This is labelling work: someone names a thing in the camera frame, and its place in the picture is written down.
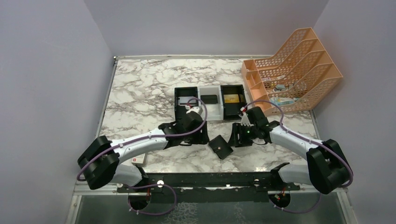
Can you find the black white three-compartment tray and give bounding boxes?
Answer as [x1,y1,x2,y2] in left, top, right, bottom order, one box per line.
[174,84,247,121]

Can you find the black leather card holder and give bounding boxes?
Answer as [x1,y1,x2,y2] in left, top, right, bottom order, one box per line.
[208,135,233,160]

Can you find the gold card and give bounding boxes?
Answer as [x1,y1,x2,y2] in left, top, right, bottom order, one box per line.
[224,94,240,103]

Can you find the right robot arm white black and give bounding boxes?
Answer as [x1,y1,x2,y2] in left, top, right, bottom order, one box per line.
[228,107,353,194]

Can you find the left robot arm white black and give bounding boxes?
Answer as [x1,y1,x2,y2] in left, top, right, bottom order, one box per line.
[77,109,209,190]

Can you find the silver card in tray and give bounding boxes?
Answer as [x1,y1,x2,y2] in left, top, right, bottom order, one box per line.
[177,96,197,106]

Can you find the black card in tray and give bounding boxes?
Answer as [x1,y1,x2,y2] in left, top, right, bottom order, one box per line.
[201,95,218,104]

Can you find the items inside file rack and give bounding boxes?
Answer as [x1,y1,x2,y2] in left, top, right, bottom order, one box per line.
[269,82,300,106]

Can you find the orange plastic file rack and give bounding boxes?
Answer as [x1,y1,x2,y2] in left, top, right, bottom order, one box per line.
[241,28,343,116]

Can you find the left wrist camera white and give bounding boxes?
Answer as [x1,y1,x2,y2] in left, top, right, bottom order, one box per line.
[186,106,203,115]

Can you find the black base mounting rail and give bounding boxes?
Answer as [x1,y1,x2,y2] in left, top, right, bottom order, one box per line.
[117,172,300,203]

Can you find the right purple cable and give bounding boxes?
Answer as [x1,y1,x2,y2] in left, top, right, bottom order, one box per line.
[240,100,354,214]

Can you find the purple cable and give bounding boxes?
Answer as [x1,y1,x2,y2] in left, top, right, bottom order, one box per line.
[76,97,177,216]
[240,100,354,214]

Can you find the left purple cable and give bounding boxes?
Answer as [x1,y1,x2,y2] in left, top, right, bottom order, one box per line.
[76,97,177,216]

